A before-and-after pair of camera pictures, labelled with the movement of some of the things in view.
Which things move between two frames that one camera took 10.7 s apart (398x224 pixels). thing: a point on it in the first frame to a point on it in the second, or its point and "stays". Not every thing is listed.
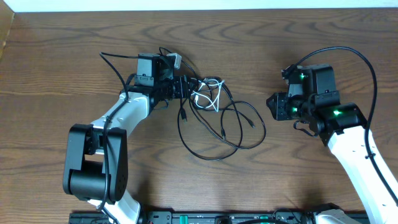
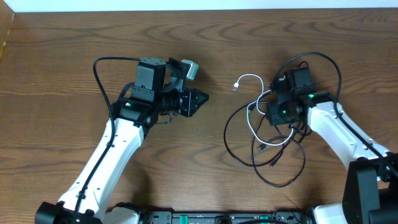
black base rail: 204,218 stays
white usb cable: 218,95 to 235,88
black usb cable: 206,124 to 254,165
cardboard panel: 7,15 stays
